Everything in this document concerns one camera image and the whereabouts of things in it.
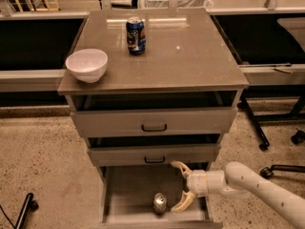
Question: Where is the grey drawer cabinet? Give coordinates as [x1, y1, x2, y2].
[57, 8, 250, 229]

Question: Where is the black chair leg left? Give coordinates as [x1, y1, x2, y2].
[0, 193, 39, 229]

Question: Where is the white wire basket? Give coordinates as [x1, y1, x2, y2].
[139, 0, 214, 9]

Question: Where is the white bowl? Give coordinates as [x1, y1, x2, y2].
[66, 49, 108, 83]

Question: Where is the blue soda can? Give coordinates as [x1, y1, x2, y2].
[126, 16, 146, 55]

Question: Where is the top grey drawer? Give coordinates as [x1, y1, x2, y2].
[71, 107, 236, 137]

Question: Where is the bottom grey drawer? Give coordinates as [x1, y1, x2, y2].
[98, 164, 222, 229]

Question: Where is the black caster wheel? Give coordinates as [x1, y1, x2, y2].
[291, 130, 305, 145]

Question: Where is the middle grey drawer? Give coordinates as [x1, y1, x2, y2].
[88, 144, 220, 167]

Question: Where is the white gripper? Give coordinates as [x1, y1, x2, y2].
[171, 160, 226, 213]

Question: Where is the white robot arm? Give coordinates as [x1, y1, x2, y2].
[171, 161, 305, 229]

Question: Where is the black caster leg right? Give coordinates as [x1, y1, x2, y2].
[259, 164, 305, 178]

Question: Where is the silver 7up can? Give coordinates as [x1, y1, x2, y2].
[152, 193, 167, 215]

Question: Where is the grey drawer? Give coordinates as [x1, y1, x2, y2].
[98, 164, 222, 229]
[88, 144, 220, 167]
[71, 107, 236, 137]

